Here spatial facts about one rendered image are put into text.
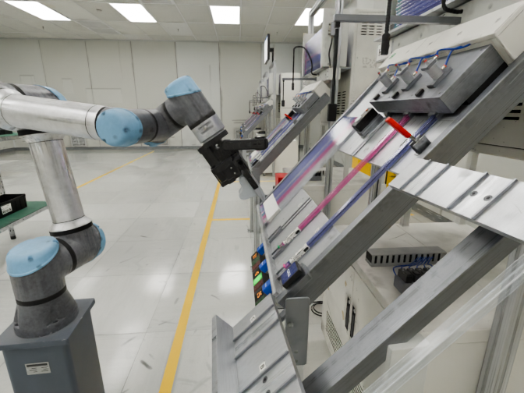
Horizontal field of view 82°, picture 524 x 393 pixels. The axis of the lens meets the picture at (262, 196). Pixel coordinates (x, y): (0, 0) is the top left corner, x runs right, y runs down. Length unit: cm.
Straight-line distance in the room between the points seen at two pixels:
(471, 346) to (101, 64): 997
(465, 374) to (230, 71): 901
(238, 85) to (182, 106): 867
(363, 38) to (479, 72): 149
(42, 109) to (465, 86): 88
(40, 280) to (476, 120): 107
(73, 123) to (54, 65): 995
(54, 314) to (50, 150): 45
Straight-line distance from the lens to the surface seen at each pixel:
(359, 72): 218
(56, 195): 105
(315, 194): 216
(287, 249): 85
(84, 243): 106
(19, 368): 113
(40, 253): 97
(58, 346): 105
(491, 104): 75
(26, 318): 105
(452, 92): 75
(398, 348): 49
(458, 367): 100
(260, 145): 76
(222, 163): 75
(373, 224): 67
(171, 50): 969
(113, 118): 67
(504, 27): 78
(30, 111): 84
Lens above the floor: 112
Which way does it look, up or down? 16 degrees down
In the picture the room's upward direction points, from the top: straight up
